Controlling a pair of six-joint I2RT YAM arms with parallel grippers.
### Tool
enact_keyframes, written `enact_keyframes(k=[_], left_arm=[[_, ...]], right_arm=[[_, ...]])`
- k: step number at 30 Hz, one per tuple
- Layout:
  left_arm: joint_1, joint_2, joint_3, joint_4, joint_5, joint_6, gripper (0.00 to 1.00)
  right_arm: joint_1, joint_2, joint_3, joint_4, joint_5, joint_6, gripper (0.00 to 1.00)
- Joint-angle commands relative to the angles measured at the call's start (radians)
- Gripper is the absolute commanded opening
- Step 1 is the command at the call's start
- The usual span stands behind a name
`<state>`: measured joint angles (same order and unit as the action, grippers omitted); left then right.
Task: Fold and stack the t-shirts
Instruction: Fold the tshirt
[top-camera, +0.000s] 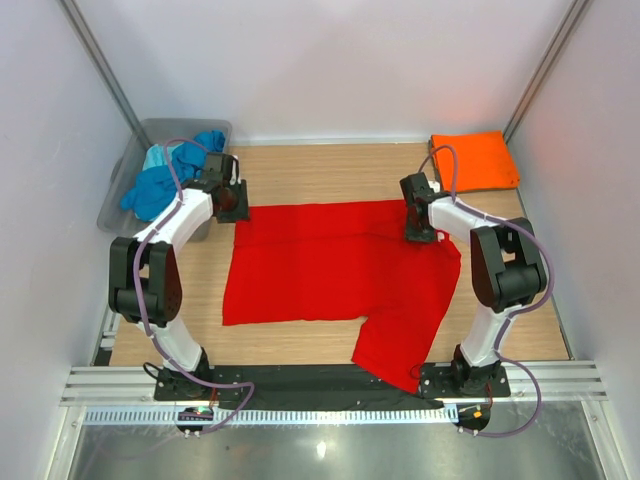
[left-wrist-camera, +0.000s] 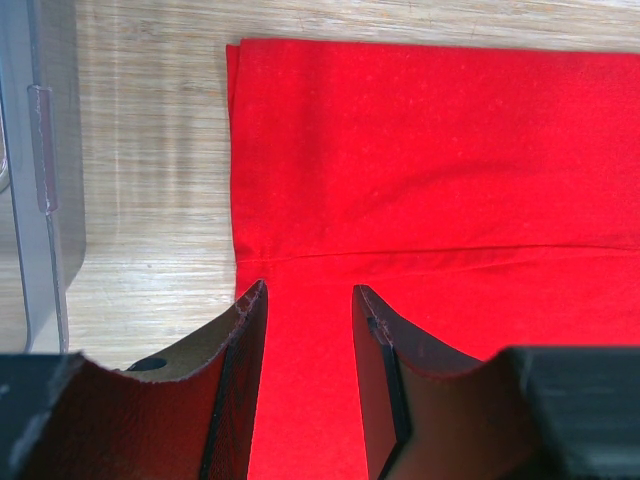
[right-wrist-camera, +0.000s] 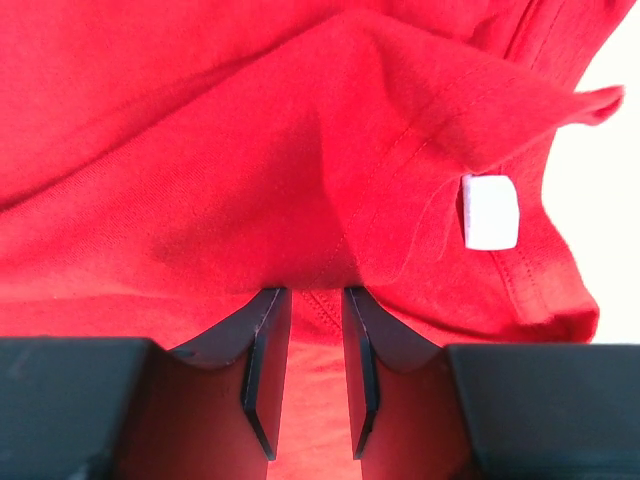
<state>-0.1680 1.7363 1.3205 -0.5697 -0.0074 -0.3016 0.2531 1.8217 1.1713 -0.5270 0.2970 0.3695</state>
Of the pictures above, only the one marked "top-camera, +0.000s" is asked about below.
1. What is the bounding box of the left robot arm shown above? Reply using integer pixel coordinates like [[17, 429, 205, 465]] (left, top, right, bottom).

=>
[[108, 152, 249, 400]]

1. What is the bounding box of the grey plastic bin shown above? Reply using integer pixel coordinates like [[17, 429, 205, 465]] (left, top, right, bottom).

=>
[[96, 117, 233, 243]]

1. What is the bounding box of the light blue t shirt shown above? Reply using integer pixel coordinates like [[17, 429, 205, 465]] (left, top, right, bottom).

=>
[[142, 144, 172, 171]]

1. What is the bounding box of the red t shirt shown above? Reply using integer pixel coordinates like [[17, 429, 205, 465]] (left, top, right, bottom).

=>
[[222, 200, 461, 393]]

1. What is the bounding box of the white slotted cable duct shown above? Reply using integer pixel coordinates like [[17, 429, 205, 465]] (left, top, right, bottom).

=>
[[83, 405, 458, 427]]

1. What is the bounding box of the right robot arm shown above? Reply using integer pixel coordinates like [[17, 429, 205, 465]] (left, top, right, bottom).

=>
[[400, 172, 548, 396]]

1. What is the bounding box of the folded orange t shirt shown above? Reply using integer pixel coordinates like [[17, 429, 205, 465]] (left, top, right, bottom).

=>
[[431, 131, 520, 193]]

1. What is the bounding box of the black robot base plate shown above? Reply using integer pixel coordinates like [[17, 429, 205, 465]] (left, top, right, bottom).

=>
[[153, 362, 512, 402]]

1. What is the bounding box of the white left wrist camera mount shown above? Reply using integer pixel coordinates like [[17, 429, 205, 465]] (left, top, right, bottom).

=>
[[230, 155, 241, 185]]

